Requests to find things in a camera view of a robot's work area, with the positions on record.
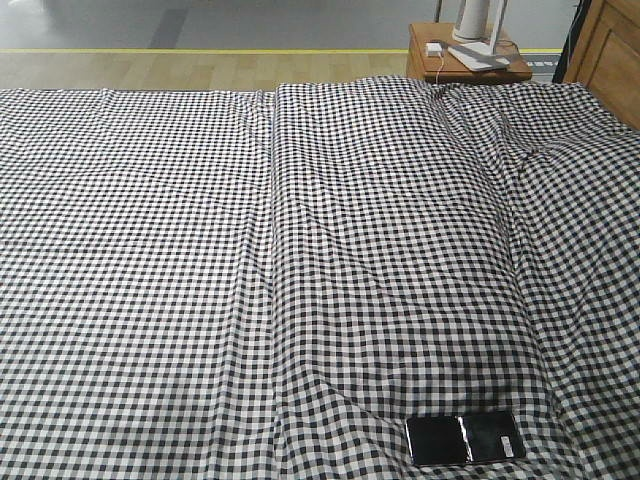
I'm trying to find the black white checkered bed sheet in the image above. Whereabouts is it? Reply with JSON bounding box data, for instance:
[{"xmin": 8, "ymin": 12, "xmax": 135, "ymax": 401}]
[{"xmin": 1, "ymin": 77, "xmax": 639, "ymax": 479}]

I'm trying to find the wooden nightstand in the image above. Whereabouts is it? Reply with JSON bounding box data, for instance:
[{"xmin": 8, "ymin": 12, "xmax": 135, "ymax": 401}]
[{"xmin": 406, "ymin": 22, "xmax": 532, "ymax": 85}]

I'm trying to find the black smartphone with pink frame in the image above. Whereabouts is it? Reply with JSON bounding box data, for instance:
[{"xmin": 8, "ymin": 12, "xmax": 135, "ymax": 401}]
[{"xmin": 405, "ymin": 411, "xmax": 526, "ymax": 466}]

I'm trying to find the wooden headboard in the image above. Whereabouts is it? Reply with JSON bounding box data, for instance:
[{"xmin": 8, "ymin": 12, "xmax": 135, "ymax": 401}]
[{"xmin": 563, "ymin": 0, "xmax": 639, "ymax": 129}]

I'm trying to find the white charger block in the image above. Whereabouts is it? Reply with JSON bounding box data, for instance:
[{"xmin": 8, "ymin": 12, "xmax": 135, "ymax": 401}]
[{"xmin": 425, "ymin": 42, "xmax": 444, "ymax": 58}]

